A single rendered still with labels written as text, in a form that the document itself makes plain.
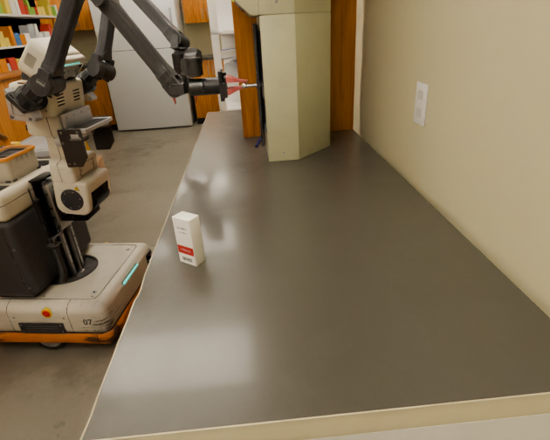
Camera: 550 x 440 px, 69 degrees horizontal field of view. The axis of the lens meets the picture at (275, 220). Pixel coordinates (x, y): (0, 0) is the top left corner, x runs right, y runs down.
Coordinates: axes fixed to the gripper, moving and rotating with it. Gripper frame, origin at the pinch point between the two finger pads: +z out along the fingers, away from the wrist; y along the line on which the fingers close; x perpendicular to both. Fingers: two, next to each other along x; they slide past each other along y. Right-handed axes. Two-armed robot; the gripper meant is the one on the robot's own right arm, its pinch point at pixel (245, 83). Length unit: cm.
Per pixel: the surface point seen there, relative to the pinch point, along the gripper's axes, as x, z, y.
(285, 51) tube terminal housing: -10.7, 14.0, 10.1
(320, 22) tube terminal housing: -0.8, 27.0, 17.9
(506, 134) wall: -76, 50, -3
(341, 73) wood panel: 26.6, 40.2, -2.3
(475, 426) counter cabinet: -115, 28, -31
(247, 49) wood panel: 26.2, 1.6, 9.7
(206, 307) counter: -91, -9, -26
